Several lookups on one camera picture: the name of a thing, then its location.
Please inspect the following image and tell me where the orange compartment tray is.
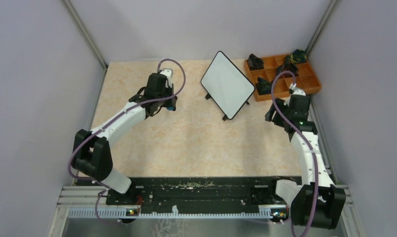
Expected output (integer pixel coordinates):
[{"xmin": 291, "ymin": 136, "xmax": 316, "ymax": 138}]
[{"xmin": 243, "ymin": 54, "xmax": 322, "ymax": 98}]

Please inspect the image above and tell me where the aluminium frame rail front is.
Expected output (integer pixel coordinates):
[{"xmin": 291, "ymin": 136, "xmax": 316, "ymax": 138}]
[{"xmin": 56, "ymin": 185, "xmax": 354, "ymax": 208}]

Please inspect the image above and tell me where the right corner aluminium post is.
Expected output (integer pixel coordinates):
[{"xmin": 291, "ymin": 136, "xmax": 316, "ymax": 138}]
[{"xmin": 305, "ymin": 0, "xmax": 340, "ymax": 57}]

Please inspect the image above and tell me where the black crumpled cloth left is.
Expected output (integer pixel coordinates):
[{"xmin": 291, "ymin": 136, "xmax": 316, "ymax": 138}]
[{"xmin": 246, "ymin": 53, "xmax": 264, "ymax": 71}]

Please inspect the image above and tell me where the white toothed cable duct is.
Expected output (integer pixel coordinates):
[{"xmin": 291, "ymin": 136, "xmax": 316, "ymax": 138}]
[{"xmin": 68, "ymin": 205, "xmax": 286, "ymax": 219}]

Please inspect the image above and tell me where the corner aluminium post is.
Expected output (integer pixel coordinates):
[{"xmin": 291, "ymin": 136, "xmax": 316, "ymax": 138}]
[
  {"xmin": 60, "ymin": 0, "xmax": 108, "ymax": 71},
  {"xmin": 305, "ymin": 0, "xmax": 340, "ymax": 57}
]

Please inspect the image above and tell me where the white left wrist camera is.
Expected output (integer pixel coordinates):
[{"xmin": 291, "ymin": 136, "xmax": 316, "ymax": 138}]
[{"xmin": 160, "ymin": 68, "xmax": 173, "ymax": 88}]

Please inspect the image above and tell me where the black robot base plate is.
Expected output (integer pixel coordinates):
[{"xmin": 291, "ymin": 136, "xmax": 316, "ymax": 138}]
[{"xmin": 75, "ymin": 176, "xmax": 335, "ymax": 216}]

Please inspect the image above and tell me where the left corner aluminium post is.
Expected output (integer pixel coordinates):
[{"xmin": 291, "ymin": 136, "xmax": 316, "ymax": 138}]
[{"xmin": 60, "ymin": 0, "xmax": 108, "ymax": 71}]

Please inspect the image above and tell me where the white whiteboard black frame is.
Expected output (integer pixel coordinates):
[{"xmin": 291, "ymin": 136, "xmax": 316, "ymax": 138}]
[{"xmin": 200, "ymin": 51, "xmax": 255, "ymax": 120}]

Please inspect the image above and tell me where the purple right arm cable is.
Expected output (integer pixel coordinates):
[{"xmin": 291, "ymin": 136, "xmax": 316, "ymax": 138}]
[{"xmin": 270, "ymin": 70, "xmax": 319, "ymax": 237}]

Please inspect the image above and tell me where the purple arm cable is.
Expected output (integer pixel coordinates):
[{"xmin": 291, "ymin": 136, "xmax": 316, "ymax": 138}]
[
  {"xmin": 67, "ymin": 58, "xmax": 187, "ymax": 226},
  {"xmin": 270, "ymin": 70, "xmax": 319, "ymax": 237}
]

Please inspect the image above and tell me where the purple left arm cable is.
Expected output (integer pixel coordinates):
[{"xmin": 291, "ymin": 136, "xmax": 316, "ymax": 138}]
[{"xmin": 67, "ymin": 58, "xmax": 187, "ymax": 226}]

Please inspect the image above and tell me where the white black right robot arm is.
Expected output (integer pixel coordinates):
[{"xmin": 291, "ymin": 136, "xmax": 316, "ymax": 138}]
[{"xmin": 265, "ymin": 94, "xmax": 346, "ymax": 230}]

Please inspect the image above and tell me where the dark cloth with yellow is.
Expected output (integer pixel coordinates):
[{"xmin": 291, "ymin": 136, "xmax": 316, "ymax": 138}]
[{"xmin": 284, "ymin": 49, "xmax": 308, "ymax": 64}]

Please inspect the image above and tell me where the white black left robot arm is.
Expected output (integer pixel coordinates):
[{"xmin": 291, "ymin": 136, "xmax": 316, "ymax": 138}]
[{"xmin": 70, "ymin": 69, "xmax": 177, "ymax": 204}]

